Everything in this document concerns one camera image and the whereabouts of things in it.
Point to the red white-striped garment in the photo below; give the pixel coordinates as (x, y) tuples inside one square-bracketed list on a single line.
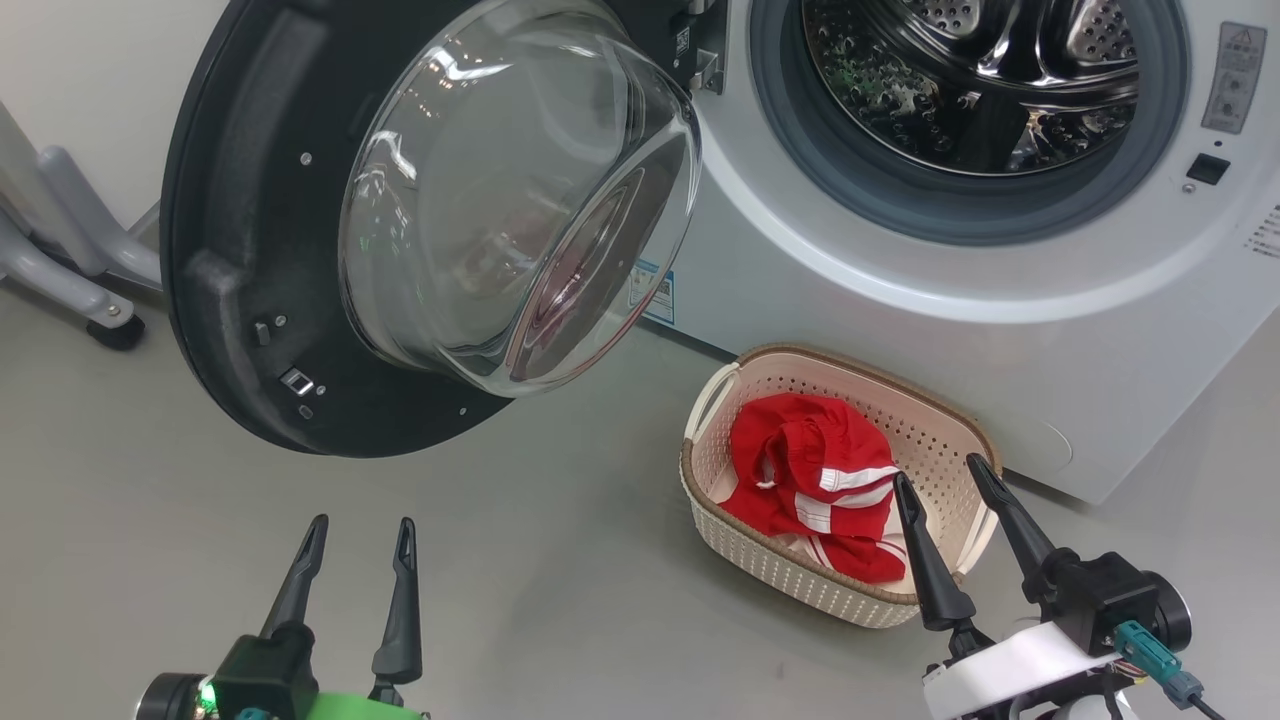
[(800, 470)]

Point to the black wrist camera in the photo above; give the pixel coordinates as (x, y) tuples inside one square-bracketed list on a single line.
[(1110, 595), (260, 670)]

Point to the blue energy label sticker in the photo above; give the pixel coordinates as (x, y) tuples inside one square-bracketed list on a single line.
[(660, 295)]

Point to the white washing machine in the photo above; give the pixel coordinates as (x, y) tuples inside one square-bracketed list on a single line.
[(900, 300)]

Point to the black glass washing machine door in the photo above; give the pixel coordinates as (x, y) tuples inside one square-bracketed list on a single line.
[(250, 250)]

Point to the cream perforated laundry basket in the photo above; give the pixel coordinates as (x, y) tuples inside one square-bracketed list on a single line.
[(930, 430)]

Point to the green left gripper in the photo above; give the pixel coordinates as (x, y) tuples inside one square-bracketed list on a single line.
[(370, 705)]

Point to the grey metal frame with caster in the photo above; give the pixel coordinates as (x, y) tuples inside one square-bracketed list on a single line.
[(60, 230)]

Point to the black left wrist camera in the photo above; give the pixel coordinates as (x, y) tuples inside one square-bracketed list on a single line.
[(260, 670)]

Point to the grey warning sticker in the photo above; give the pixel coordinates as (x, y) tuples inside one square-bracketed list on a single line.
[(1235, 75)]

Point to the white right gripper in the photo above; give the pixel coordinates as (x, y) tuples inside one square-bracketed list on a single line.
[(1010, 670)]

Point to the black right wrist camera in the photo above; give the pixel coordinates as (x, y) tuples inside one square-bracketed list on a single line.
[(1110, 595)]

